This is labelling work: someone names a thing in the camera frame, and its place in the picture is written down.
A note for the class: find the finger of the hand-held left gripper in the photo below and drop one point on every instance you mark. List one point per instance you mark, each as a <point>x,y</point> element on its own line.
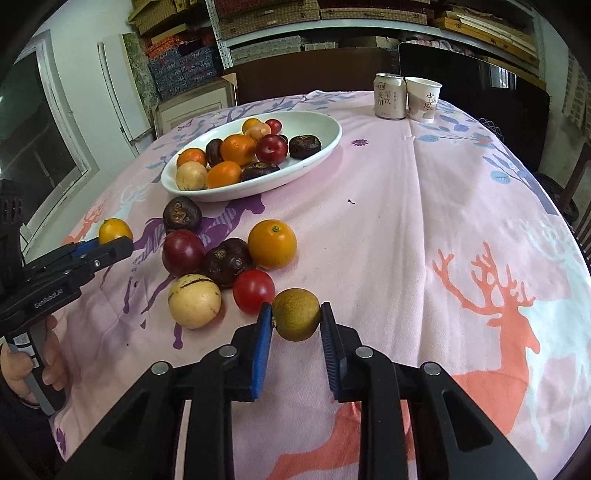
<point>83,248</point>
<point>108,256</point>

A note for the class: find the dark water chestnut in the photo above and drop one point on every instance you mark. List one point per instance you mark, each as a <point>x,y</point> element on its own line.
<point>283,138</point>
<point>260,171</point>
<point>182,214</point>
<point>214,151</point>
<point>228,261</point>
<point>304,146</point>

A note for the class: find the mandarin orange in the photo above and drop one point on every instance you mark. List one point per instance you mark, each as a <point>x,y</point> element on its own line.
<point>224,175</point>
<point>191,156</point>
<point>238,149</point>
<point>250,123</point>

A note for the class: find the small yellow-orange citrus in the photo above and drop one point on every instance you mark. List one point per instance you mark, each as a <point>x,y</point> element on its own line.
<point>115,229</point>

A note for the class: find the white framed window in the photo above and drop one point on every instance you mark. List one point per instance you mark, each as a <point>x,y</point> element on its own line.
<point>41,138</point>

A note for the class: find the white metal shelving unit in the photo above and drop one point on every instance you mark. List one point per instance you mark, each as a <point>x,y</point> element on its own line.
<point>226,50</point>

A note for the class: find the brick pattern curtain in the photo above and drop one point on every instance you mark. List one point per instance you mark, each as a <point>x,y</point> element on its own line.
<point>577,92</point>

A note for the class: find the smooth round orange citrus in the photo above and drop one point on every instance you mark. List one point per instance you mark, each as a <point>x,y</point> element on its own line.
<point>272,243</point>

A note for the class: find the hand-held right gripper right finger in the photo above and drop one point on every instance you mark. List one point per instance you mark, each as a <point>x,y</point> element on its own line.
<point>330,350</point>

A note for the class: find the cardboard framed board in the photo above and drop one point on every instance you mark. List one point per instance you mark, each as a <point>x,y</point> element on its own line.
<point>194,108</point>

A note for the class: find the black flat panel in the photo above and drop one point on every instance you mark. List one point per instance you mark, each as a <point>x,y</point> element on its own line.
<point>485,101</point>

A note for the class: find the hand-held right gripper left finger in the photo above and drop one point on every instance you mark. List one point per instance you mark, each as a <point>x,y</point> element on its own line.
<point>263,350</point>

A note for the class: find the dark red plum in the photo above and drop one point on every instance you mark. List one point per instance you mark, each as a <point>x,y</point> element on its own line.
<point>183,252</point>
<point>271,147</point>

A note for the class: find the white leaning boards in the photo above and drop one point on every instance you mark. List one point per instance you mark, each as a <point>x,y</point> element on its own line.
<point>117,92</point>

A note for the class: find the pale drink can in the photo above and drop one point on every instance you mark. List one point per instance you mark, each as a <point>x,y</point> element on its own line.
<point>389,99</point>

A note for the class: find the stack of blue floral boxes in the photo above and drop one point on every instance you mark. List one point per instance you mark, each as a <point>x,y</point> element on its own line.
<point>184,69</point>

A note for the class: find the person's left hand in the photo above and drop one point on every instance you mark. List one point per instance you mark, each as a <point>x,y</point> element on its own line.
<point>57,364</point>

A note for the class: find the pink deer print tablecloth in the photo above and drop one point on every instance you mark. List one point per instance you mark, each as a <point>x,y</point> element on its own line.
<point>392,207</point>

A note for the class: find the small brown longan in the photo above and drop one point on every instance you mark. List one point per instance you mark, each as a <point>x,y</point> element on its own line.
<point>296,314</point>

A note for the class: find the striped pale yellow pepino melon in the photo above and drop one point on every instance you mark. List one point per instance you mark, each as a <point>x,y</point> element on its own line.
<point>194,301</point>

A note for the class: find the white paper cup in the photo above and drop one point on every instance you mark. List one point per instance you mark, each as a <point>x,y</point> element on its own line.
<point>422,101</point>

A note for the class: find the dark brown wooden board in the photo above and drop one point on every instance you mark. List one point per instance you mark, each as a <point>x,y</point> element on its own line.
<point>300,74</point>

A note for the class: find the white oval plate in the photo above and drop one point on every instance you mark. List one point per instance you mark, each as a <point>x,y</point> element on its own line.
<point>323,125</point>

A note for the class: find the small red tomato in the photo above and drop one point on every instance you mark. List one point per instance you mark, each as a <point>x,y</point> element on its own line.
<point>253,290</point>
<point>274,125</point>

